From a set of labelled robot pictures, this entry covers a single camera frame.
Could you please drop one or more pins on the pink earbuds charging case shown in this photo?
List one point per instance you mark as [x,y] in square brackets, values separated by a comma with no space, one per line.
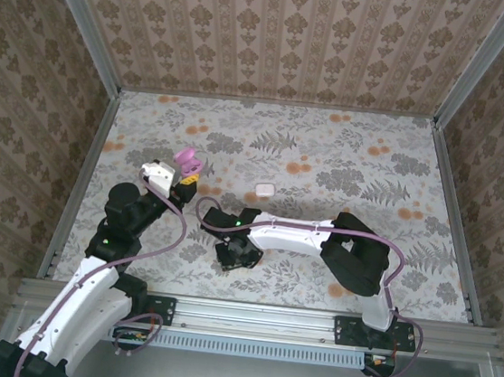
[186,157]

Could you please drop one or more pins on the white earbuds charging case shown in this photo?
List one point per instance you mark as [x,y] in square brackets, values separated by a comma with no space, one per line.
[264,189]

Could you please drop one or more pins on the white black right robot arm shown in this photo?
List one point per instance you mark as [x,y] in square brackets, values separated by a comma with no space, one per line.
[282,239]

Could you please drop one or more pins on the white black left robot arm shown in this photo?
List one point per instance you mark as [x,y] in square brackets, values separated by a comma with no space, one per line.
[83,315]

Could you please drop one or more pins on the floral patterned table cover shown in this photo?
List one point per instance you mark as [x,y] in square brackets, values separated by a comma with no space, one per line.
[292,270]

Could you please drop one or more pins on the aluminium side rail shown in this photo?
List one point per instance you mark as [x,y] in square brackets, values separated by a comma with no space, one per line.
[83,178]
[456,221]

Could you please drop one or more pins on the aluminium mounting rail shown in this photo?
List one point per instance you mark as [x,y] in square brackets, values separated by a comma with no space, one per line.
[255,318]

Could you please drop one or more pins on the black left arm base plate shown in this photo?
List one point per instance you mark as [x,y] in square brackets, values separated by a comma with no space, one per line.
[165,309]

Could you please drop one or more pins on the thin aluminium rail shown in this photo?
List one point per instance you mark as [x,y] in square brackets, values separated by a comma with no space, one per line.
[280,103]

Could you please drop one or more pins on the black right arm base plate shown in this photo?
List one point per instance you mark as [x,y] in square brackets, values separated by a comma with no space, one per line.
[345,331]

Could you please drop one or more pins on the aluminium corner post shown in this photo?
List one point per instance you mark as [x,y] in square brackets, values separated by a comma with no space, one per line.
[482,64]
[84,19]

